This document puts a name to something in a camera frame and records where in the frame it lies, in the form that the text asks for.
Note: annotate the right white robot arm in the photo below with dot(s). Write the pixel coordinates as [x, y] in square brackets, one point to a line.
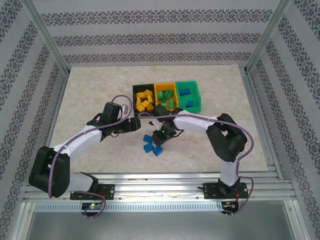
[225, 142]

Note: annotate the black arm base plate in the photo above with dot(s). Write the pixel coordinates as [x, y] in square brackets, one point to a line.
[212, 191]
[107, 191]

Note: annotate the green plastic bin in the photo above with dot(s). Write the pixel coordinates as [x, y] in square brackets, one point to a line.
[196, 100]

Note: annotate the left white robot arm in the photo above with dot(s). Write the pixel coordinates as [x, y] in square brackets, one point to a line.
[50, 172]

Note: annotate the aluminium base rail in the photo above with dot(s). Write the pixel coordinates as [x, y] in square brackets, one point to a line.
[160, 190]

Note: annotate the black plastic bin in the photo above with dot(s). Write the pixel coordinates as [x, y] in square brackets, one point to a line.
[134, 100]

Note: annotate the yellow plastic bin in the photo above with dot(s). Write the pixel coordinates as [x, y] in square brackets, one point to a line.
[176, 95]

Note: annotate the aluminium frame post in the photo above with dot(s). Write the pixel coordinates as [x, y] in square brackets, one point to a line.
[266, 37]
[48, 37]

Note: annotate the small circuit board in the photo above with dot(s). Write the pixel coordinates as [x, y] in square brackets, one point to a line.
[92, 206]
[228, 204]

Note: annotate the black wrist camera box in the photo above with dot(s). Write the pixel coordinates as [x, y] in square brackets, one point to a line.
[160, 110]
[112, 110]

